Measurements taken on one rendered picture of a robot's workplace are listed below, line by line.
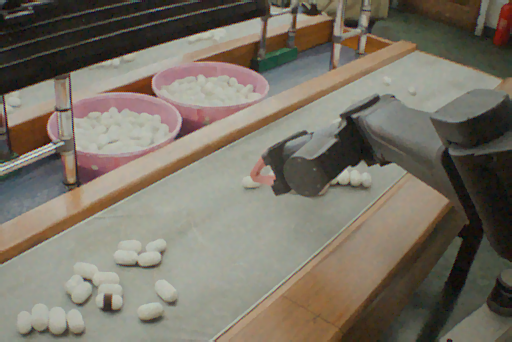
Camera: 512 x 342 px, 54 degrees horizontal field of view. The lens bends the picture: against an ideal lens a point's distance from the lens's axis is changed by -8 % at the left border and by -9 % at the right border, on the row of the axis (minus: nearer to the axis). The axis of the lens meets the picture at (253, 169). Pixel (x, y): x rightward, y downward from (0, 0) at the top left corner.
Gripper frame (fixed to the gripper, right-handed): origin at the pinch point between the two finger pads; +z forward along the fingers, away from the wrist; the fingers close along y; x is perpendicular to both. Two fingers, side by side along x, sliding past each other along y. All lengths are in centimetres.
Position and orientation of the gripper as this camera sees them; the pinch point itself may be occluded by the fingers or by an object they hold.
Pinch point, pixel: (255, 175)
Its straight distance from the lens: 85.9
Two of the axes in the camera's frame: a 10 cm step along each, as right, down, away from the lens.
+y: -6.1, 3.7, -7.0
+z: -6.5, 2.6, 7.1
